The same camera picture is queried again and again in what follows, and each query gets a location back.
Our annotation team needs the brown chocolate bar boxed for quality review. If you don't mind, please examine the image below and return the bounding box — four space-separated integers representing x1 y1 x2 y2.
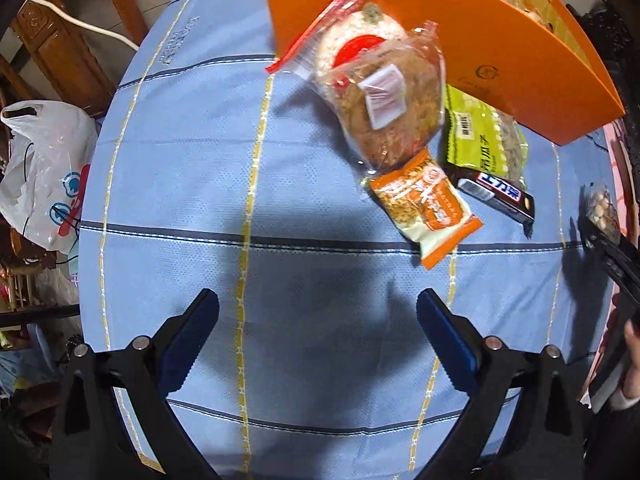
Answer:
444 162 535 238

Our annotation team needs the pink cloth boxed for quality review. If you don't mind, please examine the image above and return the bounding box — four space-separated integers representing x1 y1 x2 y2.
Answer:
603 119 637 245

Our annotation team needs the white plastic bag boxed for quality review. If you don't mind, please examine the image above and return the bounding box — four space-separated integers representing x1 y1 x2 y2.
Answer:
1 100 98 255

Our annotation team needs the black white label snack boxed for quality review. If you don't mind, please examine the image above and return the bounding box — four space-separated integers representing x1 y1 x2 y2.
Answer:
586 184 620 243

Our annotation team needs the blue quilted tablecloth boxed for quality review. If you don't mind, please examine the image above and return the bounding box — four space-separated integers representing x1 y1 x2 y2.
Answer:
79 0 613 479

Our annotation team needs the black dark sofa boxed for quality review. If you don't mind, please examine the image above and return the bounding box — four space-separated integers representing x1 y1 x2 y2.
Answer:
564 0 640 122

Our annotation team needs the red rim rice cracker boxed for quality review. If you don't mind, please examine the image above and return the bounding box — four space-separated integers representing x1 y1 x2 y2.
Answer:
266 0 407 84

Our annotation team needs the clear bag brown pastry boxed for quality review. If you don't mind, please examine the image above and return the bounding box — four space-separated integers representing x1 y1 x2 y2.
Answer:
318 21 446 174

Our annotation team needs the wooden chair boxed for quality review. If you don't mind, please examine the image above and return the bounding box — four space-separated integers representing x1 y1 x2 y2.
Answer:
1 0 149 117

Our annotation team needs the white power cable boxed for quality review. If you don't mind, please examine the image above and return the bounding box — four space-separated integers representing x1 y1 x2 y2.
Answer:
27 0 140 52

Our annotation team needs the orange storage box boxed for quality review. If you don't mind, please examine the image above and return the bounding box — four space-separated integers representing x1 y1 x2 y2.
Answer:
268 0 625 145

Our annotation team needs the person's right hand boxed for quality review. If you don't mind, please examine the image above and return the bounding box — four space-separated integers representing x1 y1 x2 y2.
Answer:
622 321 640 400

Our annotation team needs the sunflower seed bag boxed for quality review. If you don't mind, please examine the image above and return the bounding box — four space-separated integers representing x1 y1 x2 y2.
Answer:
446 86 528 190

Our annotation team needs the orange white small pack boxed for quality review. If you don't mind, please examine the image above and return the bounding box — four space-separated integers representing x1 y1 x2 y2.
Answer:
369 148 483 270

